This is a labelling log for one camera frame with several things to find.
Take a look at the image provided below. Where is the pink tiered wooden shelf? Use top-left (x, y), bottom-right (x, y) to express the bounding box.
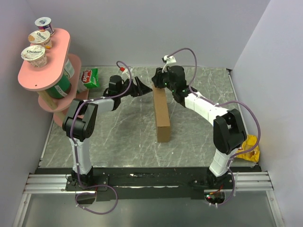
top-left (18, 27), bottom-right (89, 128)

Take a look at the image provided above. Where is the white Chobani yogurt cup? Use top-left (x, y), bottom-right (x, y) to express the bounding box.
top-left (21, 45), bottom-right (48, 68)

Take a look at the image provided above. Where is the green red snack bag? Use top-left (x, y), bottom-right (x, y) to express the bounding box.
top-left (77, 68), bottom-right (100, 93)

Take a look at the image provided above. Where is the green cylindrical can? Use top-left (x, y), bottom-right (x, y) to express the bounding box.
top-left (46, 75), bottom-right (71, 99)

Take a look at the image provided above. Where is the brown cardboard paper box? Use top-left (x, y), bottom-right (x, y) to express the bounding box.
top-left (152, 85), bottom-right (171, 143)

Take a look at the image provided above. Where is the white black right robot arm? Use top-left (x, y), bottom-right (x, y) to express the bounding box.
top-left (151, 66), bottom-right (247, 189)

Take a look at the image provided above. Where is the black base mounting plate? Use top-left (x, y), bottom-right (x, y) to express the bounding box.
top-left (66, 167), bottom-right (233, 201)

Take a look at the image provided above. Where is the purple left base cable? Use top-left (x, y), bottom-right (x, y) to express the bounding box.
top-left (75, 184), bottom-right (118, 215)

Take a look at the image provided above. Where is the orange Chobani yogurt cup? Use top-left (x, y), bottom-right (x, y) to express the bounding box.
top-left (28, 30), bottom-right (53, 50)

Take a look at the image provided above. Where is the aluminium frame rail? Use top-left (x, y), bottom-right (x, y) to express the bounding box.
top-left (23, 172), bottom-right (274, 194)

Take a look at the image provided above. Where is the small electronics board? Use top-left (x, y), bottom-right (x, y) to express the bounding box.
top-left (205, 192), bottom-right (225, 204)

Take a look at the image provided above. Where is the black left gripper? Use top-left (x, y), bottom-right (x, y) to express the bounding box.
top-left (118, 77), bottom-right (152, 98)

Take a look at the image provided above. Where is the yellow Lays chips bag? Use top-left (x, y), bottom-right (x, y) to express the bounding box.
top-left (236, 134), bottom-right (260, 163)

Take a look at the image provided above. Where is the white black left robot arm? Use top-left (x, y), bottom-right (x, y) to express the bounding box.
top-left (62, 75), bottom-right (152, 190)

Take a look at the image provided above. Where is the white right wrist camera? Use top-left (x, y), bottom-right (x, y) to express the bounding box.
top-left (162, 55), bottom-right (177, 73)

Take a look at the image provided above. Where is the white green label container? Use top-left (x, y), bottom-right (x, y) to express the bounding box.
top-left (63, 58), bottom-right (74, 79)

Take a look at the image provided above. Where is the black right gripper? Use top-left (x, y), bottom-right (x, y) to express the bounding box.
top-left (151, 67), bottom-right (176, 92)

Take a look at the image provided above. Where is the blue white yogurt cup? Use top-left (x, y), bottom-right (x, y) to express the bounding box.
top-left (35, 17), bottom-right (55, 35)

